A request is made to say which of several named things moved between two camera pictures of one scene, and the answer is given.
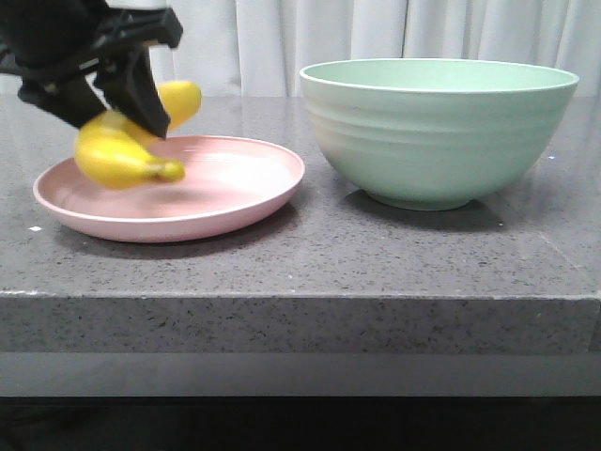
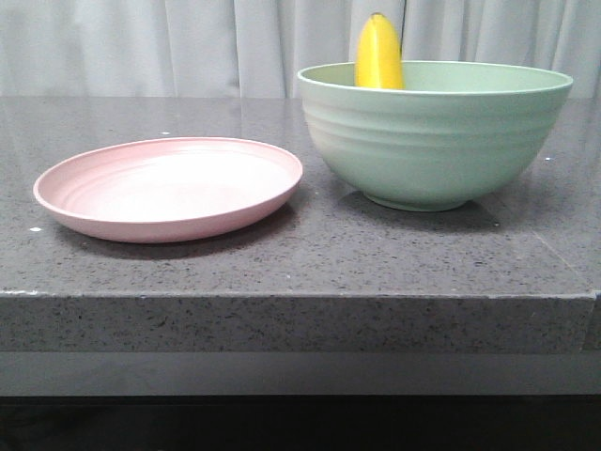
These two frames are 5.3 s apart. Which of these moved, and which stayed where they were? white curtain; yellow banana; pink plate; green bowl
Moved: yellow banana
Stayed: white curtain; pink plate; green bowl
